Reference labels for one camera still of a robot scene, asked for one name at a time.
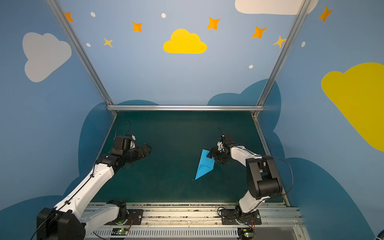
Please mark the right green circuit board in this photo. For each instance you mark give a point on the right green circuit board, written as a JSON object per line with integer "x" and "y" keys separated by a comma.
{"x": 245, "y": 233}

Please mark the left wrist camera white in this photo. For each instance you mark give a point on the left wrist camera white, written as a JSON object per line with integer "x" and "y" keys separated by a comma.
{"x": 132, "y": 141}

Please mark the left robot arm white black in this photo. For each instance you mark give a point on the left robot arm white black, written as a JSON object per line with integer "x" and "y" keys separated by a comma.
{"x": 66, "y": 221}

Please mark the back horizontal aluminium bar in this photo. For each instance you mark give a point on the back horizontal aluminium bar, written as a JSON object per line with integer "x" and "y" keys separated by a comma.
{"x": 127, "y": 108}

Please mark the slanted aluminium post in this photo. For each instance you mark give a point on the slanted aluminium post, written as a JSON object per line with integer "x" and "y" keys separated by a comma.
{"x": 60, "y": 15}
{"x": 292, "y": 34}

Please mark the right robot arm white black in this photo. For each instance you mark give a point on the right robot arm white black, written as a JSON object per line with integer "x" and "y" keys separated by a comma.
{"x": 263, "y": 179}

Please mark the green circuit board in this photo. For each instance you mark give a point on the green circuit board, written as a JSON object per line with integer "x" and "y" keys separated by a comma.
{"x": 120, "y": 232}
{"x": 245, "y": 233}

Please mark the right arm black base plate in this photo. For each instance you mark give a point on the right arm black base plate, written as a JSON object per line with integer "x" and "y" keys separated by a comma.
{"x": 235, "y": 217}

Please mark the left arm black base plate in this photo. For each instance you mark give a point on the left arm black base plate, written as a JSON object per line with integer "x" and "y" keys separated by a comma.
{"x": 135, "y": 217}

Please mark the left slanted aluminium post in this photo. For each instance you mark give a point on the left slanted aluminium post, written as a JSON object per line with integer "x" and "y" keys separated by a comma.
{"x": 60, "y": 15}

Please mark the right slanted aluminium post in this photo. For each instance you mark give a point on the right slanted aluminium post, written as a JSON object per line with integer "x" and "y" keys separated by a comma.
{"x": 292, "y": 34}

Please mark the blue square paper sheet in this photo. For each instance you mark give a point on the blue square paper sheet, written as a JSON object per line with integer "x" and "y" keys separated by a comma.
{"x": 206, "y": 164}

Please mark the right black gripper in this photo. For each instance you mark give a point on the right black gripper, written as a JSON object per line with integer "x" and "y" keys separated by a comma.
{"x": 218, "y": 154}

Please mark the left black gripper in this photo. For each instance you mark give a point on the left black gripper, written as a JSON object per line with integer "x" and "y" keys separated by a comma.
{"x": 141, "y": 150}

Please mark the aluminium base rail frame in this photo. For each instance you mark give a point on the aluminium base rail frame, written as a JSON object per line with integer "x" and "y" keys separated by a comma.
{"x": 182, "y": 221}

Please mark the left green circuit board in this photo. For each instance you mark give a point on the left green circuit board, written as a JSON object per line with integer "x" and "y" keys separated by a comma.
{"x": 120, "y": 232}

